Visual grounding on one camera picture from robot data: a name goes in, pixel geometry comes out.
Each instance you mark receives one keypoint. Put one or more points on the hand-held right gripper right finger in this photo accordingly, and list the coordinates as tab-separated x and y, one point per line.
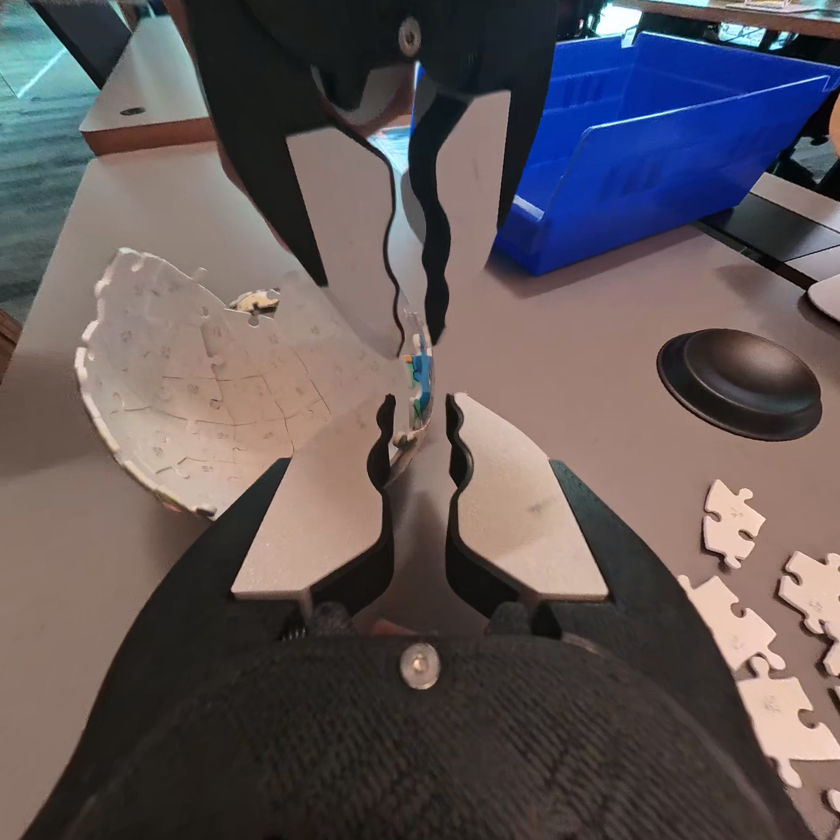
525	525

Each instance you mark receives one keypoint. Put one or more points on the unfinished white puzzle ball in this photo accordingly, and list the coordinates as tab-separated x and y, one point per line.
197	367

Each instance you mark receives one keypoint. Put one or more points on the white monitor stand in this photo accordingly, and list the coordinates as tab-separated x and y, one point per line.
828	300

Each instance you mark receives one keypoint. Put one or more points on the blue plastic bin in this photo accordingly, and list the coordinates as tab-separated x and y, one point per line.
656	131

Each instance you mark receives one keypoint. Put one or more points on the dark brown wooden furniture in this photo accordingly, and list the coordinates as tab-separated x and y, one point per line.
8	348

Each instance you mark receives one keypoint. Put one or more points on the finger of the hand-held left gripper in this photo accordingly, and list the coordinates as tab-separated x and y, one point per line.
476	184
341	210

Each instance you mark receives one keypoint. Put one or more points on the pile of white puzzle pieces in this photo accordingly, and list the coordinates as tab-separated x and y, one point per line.
728	518

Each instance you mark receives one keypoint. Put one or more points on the light blue object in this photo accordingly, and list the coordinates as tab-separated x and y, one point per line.
394	148

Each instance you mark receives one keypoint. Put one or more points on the black round ball stand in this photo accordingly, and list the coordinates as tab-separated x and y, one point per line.
741	380

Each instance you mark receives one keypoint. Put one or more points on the brown wooden table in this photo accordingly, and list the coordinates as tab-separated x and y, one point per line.
807	26

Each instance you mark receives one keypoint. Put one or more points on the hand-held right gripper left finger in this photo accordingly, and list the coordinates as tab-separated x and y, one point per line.
315	525

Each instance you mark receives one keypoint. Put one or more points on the black table leg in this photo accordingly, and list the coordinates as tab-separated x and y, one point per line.
85	33

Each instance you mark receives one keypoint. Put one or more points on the white desk with wooden edge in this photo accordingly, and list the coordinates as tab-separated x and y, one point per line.
157	79

